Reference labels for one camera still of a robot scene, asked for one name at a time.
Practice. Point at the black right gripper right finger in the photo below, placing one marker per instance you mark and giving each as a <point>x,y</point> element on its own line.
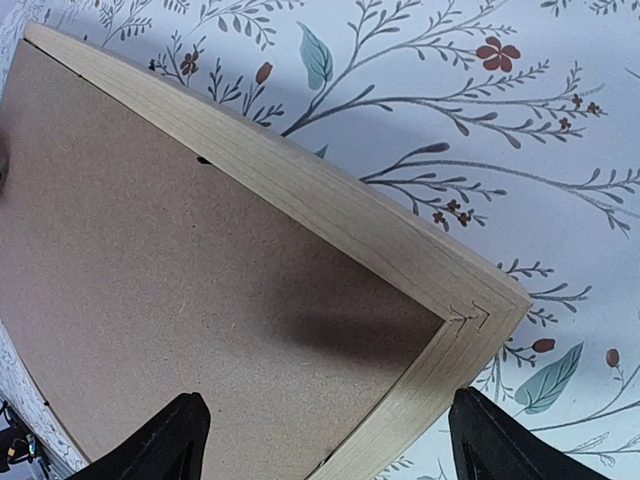
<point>487,443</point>

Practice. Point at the brown backing board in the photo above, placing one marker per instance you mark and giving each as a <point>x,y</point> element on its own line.
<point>131,272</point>

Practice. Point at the floral patterned table mat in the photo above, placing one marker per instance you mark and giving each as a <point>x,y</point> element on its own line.
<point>512,125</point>

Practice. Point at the light wooden picture frame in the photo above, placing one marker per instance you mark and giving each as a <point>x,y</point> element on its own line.
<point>479,306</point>

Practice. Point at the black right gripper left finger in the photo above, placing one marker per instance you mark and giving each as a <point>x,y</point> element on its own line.
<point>170,445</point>

